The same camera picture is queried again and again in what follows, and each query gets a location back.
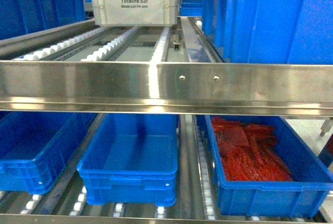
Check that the blue bin middle lower shelf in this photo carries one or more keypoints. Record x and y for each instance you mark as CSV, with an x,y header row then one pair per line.
x,y
132,158

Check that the blue bin lower left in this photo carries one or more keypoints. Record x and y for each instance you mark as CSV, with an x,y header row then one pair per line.
x,y
37,146

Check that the blue bin with red parts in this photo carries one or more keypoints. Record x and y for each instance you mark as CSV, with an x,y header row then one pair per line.
x,y
301,197

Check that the steel flow rack shelf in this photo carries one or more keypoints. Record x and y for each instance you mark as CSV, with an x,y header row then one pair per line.
x,y
157,88

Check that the red parts pile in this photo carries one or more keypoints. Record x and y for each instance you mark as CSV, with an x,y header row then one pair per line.
x,y
247,151

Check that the large blue upper bin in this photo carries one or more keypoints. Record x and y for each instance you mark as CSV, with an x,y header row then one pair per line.
x,y
270,31

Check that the blue upper left bin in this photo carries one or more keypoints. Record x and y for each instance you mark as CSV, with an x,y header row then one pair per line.
x,y
20,17

